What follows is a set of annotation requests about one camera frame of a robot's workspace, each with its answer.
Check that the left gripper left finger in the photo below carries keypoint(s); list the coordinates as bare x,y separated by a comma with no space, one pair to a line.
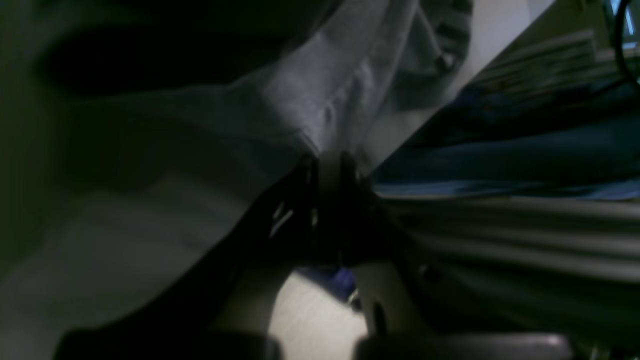
220,309

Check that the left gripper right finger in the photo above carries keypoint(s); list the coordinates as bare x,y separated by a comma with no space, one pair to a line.
415,309

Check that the grey T-shirt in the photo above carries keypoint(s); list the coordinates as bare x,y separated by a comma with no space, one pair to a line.
135,134

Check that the blue plastic bin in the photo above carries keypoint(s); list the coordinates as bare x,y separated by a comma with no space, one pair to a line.
577,143

